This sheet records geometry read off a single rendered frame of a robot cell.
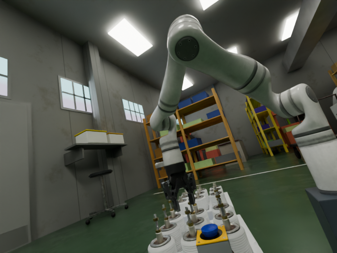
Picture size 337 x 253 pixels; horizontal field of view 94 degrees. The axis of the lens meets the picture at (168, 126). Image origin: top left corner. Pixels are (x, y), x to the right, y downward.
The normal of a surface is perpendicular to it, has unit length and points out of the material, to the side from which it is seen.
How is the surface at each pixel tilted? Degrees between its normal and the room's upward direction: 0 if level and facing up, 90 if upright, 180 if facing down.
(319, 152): 90
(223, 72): 152
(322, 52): 90
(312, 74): 90
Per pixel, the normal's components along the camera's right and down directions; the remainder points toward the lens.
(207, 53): 0.12, 0.65
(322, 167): -0.83, 0.08
